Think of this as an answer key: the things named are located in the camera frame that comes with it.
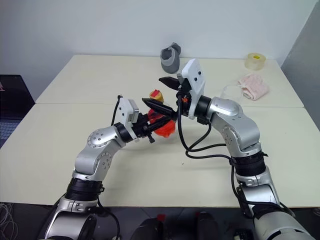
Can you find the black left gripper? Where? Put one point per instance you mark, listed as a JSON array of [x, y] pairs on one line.
[[142, 127]]

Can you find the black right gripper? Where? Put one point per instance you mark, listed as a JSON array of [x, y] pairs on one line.
[[184, 95]]

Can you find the red yellow plush toy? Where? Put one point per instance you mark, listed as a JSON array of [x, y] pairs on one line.
[[165, 130]]

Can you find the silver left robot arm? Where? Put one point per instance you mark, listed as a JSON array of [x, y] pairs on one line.
[[92, 155]]

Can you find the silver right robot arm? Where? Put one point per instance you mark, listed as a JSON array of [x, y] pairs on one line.
[[240, 130]]

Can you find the grey fabric cap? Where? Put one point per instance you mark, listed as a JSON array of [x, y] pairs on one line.
[[170, 62]]

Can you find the pink cloth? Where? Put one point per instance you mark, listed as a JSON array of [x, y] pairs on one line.
[[253, 86]]

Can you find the yellowish clear tape roll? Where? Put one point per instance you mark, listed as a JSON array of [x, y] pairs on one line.
[[255, 62]]

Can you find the dark rounded shape red spot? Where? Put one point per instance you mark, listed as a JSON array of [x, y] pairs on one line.
[[147, 228]]

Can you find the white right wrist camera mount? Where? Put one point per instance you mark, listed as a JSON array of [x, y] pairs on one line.
[[193, 72]]

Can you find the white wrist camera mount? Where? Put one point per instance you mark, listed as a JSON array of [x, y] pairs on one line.
[[193, 72], [124, 110]]

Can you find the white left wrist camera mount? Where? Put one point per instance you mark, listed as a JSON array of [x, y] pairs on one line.
[[124, 110]]

